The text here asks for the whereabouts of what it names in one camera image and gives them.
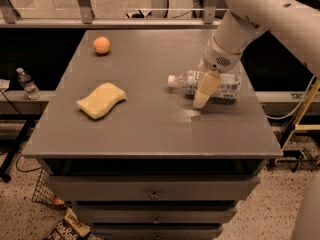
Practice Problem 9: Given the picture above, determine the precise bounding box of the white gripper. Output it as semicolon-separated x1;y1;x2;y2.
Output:
193;36;242;109

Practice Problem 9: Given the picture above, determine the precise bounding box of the clear plastic water bottle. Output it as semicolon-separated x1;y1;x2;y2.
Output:
168;70;242;100

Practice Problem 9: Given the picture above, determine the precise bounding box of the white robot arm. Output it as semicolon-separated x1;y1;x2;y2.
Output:
193;0;320;109

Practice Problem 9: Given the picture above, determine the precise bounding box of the grey drawer cabinet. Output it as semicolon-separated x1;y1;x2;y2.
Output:
22;29;284;240

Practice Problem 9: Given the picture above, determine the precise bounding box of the yellow metal stand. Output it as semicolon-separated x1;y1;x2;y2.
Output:
280;77;320;151

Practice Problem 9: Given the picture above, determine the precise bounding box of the orange fruit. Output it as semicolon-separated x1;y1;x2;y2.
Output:
93;37;111;55

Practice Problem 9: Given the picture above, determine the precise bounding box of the yellow sponge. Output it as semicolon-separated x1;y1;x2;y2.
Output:
77;83;127;120

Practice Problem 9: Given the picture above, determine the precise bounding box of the bottom drawer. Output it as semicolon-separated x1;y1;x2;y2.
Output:
92;224;223;240

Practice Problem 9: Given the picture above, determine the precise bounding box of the drawer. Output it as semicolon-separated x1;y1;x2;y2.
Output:
92;224;223;240
47;175;259;201
74;202;237;224

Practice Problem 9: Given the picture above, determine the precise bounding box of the middle drawer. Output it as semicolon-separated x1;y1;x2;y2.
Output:
74;202;237;224

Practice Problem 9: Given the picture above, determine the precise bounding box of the top drawer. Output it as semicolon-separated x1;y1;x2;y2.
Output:
47;175;259;201

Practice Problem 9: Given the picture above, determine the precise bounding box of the snack bag on floor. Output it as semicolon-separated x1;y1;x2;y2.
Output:
43;208;90;240

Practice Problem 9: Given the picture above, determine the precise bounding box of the black stand leg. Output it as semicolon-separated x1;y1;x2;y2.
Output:
0;114;36;183

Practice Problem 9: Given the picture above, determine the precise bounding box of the small water bottle on rail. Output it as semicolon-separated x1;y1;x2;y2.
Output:
16;68;41;100

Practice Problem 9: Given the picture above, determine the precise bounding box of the wire mesh basket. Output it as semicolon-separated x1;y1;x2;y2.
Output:
32;169;65;207

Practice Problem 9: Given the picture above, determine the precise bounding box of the metal rail frame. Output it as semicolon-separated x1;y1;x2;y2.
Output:
0;0;227;29

